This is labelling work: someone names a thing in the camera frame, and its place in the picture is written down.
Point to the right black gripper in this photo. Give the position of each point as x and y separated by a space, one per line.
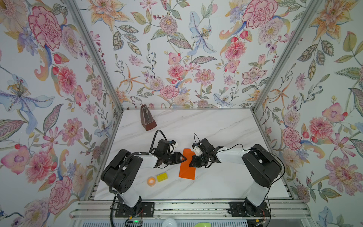
195 163

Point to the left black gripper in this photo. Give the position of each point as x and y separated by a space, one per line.
178 160

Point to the orange square paper sheet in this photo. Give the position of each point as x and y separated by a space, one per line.
187 172

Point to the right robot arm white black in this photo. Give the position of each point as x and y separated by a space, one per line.
264 167

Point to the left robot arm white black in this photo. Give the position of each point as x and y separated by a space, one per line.
121 172

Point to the yellow rectangular block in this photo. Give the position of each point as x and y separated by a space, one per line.
162 177

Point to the orange tape roll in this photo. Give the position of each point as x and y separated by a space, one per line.
151 181

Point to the brown wooden metronome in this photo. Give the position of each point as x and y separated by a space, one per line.
147 119

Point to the green object at edge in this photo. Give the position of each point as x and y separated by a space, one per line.
203 224

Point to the white round object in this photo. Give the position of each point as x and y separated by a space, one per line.
169 222

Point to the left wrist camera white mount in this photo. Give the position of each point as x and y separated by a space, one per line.
173 144

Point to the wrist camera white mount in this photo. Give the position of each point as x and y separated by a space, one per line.
173 144
196 149

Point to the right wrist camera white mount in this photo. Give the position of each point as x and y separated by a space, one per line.
196 149

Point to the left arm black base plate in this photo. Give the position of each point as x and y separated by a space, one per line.
141 209

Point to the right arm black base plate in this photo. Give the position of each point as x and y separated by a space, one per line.
246 209

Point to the aluminium front rail frame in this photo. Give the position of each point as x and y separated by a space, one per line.
195 209

